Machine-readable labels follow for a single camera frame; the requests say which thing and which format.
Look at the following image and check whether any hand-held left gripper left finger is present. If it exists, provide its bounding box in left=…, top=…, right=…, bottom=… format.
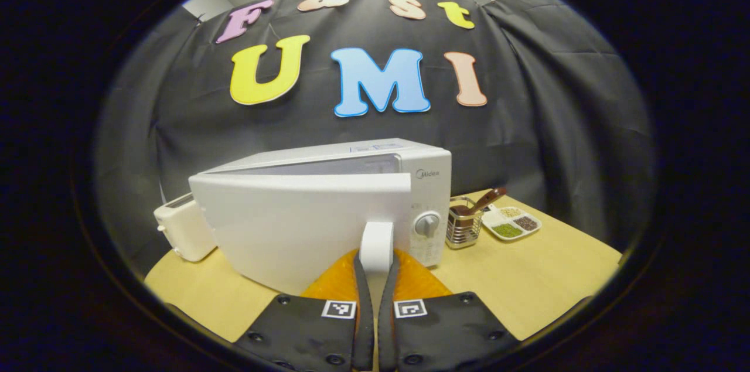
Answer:
left=231, top=249, right=376, bottom=372

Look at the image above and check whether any white microwave oven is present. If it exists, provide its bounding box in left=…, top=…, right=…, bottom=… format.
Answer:
left=189, top=138, right=453, bottom=296

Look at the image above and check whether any brown wooden spoon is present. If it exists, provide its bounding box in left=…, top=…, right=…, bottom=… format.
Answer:
left=454, top=187, right=507, bottom=216

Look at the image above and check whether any white divided grain dish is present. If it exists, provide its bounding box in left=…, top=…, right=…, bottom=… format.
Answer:
left=482, top=204, right=543, bottom=242

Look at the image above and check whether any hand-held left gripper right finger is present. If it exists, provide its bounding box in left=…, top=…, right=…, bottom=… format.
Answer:
left=377, top=249, right=522, bottom=372

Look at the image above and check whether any metal utensil holder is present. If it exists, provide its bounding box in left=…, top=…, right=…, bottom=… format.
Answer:
left=445, top=196, right=485, bottom=250

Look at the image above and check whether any white toaster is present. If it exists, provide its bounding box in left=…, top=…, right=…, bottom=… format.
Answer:
left=154, top=192, right=217, bottom=262

